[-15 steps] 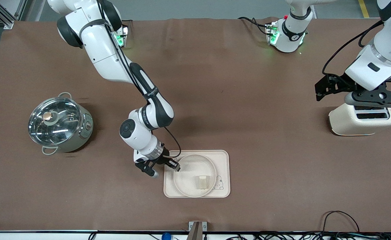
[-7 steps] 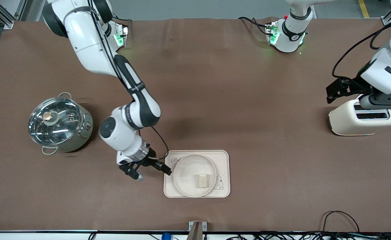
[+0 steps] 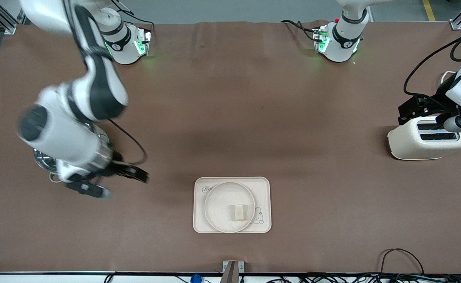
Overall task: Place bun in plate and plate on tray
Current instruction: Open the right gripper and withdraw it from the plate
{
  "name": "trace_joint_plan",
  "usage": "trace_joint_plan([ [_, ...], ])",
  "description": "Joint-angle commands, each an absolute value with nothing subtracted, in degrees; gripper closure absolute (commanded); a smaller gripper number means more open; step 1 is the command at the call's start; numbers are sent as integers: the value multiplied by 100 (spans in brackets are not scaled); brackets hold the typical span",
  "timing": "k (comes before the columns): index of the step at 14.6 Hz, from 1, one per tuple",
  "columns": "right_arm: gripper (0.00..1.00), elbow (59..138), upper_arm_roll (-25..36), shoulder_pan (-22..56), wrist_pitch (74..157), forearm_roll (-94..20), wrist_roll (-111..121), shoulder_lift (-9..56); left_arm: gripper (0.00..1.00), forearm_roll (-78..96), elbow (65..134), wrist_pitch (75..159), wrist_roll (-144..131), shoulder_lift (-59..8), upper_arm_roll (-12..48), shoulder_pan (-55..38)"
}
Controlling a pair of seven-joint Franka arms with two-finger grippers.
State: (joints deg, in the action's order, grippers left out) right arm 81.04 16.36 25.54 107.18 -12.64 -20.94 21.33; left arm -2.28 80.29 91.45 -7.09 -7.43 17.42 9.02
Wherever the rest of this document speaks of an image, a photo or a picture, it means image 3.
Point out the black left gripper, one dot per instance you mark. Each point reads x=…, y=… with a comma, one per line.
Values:
x=432, y=104

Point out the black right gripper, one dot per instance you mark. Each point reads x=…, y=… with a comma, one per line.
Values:
x=117, y=168

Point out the round cream plate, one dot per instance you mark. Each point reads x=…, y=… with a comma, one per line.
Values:
x=218, y=208

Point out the small white bun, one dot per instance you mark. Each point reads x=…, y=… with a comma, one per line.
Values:
x=238, y=212

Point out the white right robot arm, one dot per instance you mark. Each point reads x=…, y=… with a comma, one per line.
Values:
x=57, y=133

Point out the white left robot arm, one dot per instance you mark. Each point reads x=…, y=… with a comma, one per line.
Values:
x=342, y=43

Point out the cream rabbit print tray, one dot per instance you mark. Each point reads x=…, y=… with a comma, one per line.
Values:
x=199, y=220

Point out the cream two-slot toaster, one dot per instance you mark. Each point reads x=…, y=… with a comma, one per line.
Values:
x=411, y=143

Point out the steel electric cooking pot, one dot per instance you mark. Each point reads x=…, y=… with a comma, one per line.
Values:
x=104, y=141

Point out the glass pot lid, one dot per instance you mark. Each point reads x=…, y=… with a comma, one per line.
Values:
x=41, y=158

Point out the blue round knob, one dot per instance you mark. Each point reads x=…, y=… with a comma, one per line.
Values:
x=196, y=279

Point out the grey metal camera bracket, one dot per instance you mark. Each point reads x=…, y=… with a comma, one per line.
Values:
x=232, y=271

